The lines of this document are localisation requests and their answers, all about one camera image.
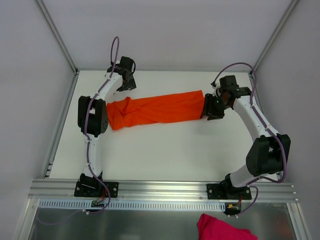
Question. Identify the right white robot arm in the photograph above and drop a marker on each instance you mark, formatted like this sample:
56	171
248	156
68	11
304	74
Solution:
269	152

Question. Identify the left aluminium frame post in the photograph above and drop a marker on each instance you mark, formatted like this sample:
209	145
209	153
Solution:
56	35

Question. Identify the aluminium frame post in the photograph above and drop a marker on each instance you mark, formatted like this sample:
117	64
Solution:
277	30
56	35

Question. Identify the right aluminium frame post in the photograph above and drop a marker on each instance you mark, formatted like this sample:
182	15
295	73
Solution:
277	30

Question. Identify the orange t-shirt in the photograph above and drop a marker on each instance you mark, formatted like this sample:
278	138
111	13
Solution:
165	109

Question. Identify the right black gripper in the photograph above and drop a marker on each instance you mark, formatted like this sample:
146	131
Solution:
211	107

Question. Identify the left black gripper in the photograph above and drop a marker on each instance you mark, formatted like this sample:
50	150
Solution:
127	83

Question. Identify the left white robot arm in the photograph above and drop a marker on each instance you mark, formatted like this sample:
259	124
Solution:
92	119

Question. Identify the aluminium mounting rail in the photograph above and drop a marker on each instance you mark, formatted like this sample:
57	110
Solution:
185	191

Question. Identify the slotted white cable duct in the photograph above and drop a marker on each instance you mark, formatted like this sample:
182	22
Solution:
138	205

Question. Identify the pink t-shirt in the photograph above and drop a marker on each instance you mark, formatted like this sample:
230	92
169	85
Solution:
211	228

